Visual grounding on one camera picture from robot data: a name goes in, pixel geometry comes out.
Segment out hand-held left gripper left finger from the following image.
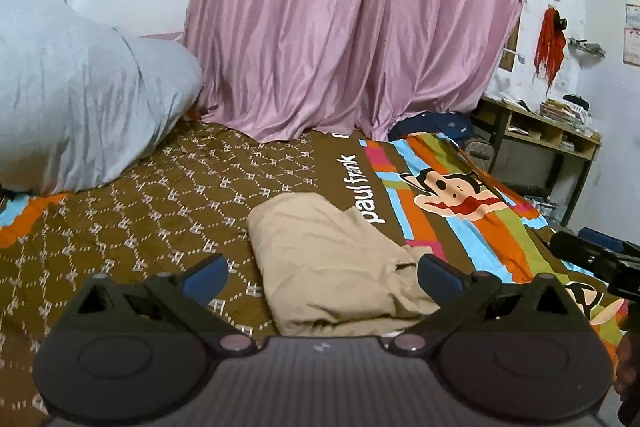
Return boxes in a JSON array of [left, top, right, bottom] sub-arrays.
[[65, 253, 257, 355]]

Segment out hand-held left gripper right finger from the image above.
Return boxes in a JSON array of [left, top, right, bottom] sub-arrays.
[[387, 253, 577, 355]]

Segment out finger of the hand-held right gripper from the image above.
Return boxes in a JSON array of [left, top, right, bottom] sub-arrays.
[[550, 228, 640, 298]]

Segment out beige hooded jacket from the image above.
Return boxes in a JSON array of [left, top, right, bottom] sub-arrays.
[[247, 193, 451, 336]]

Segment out printed cartoon bedsheet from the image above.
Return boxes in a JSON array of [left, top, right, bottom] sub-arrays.
[[0, 119, 640, 427]]

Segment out wooden shelf desk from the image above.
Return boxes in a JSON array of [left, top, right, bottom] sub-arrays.
[[472, 94, 602, 228]]

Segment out checked grey bag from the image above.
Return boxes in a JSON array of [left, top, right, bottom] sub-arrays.
[[466, 137, 497, 159]]

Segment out stack of books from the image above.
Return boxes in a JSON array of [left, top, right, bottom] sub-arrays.
[[537, 98, 592, 128]]

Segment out dark blue bag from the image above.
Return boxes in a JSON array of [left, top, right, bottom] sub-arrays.
[[390, 111, 474, 142]]

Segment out red hanging tassel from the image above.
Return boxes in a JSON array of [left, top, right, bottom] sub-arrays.
[[533, 7, 569, 88]]

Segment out grey rolled duvet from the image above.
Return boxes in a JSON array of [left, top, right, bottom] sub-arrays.
[[0, 1, 204, 196]]

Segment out pink curtain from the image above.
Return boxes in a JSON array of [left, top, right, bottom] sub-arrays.
[[184, 0, 532, 144]]

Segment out metal wall rack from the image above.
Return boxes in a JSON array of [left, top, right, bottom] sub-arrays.
[[567, 38, 606, 58]]

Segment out brown wall board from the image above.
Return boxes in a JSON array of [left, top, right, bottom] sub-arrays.
[[499, 19, 522, 72]]

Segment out wall calendar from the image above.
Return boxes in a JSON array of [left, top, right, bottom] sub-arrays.
[[623, 0, 640, 68]]

